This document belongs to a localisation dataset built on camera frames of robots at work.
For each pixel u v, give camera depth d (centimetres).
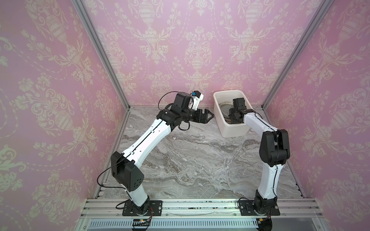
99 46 84
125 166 42
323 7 69
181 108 57
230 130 93
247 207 73
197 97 66
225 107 109
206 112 65
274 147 54
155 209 74
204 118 66
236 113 76
